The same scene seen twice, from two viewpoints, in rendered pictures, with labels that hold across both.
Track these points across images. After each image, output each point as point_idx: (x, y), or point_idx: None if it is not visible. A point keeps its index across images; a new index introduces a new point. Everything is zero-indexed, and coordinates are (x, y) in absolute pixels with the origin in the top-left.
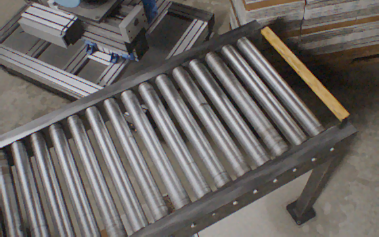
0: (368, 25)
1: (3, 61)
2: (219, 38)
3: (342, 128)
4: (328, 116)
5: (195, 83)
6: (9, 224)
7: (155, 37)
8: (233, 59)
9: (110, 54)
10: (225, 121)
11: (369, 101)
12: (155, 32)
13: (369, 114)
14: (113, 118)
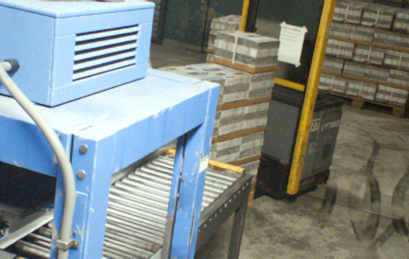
0: None
1: None
2: (146, 157)
3: (245, 175)
4: (194, 257)
5: None
6: (117, 233)
7: (16, 226)
8: (164, 164)
9: None
10: None
11: (215, 244)
12: (11, 223)
13: (220, 250)
14: (125, 190)
